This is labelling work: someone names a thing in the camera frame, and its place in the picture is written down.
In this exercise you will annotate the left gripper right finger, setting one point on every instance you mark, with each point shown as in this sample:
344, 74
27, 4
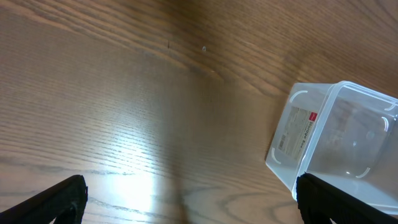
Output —
321, 203

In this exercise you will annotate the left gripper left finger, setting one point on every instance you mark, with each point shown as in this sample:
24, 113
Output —
64, 202

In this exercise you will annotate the clear plastic storage container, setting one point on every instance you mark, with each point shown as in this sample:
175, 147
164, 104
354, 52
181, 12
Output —
344, 134

